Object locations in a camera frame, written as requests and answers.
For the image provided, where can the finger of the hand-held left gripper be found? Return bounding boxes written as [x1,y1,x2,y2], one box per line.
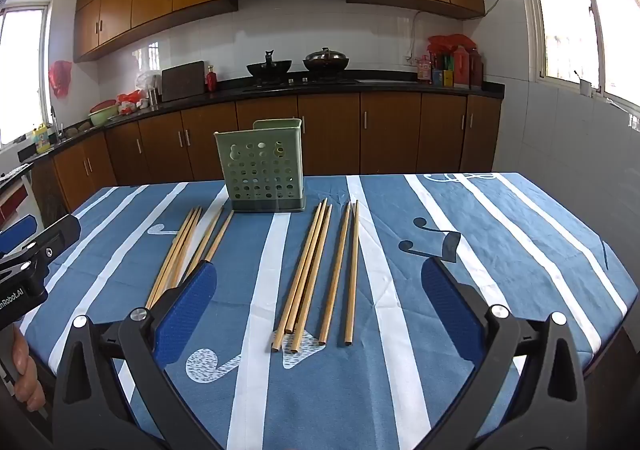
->
[0,215,39,255]
[20,213,82,263]

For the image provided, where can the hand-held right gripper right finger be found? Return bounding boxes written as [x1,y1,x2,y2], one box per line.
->
[415,257,588,450]

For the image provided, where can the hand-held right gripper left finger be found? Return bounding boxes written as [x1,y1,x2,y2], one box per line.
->
[52,259,231,450]

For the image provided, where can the wooden chopstick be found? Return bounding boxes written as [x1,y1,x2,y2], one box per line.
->
[145,211,192,309]
[285,197,328,334]
[318,201,352,346]
[270,203,322,354]
[343,199,360,347]
[204,210,236,263]
[170,207,203,290]
[152,209,198,305]
[184,205,225,280]
[291,203,334,355]

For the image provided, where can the green perforated utensil holder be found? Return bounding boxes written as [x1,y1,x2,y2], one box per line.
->
[214,118,307,214]

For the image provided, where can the person's left hand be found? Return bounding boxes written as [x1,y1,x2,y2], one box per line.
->
[11,329,48,412]

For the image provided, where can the blue white striped tablecloth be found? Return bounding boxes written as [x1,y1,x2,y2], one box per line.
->
[19,173,629,450]

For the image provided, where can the yellow detergent bottle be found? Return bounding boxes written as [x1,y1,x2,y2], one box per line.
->
[31,123,52,154]

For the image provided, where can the green basin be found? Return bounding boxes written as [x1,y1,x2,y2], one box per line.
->
[89,100,120,126]

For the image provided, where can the red plastic bag on counter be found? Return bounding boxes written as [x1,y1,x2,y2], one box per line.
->
[116,91,143,114]

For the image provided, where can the red hanging bag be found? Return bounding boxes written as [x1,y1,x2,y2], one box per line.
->
[48,60,73,100]

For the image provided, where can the narrow window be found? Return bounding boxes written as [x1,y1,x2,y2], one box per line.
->
[0,0,54,147]

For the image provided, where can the white plastic bag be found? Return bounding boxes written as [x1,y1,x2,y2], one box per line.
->
[136,71,162,99]

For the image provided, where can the wooden base cabinets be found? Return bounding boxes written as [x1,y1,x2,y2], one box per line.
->
[30,93,502,212]

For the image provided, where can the dark cutting board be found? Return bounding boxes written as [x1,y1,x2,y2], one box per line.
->
[161,61,207,103]

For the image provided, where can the black kitchen countertop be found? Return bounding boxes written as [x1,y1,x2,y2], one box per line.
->
[19,78,505,164]

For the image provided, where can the black gas stove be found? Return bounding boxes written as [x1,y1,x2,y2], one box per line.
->
[242,74,359,89]

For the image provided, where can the red bag over condiments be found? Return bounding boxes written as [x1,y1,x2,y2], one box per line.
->
[427,34,476,62]

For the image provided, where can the wok with glass lid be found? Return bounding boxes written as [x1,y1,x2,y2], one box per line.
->
[302,47,350,74]

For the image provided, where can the wide window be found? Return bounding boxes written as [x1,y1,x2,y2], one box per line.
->
[514,0,640,107]

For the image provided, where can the black wok with handle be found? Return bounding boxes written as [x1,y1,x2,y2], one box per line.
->
[246,50,293,78]

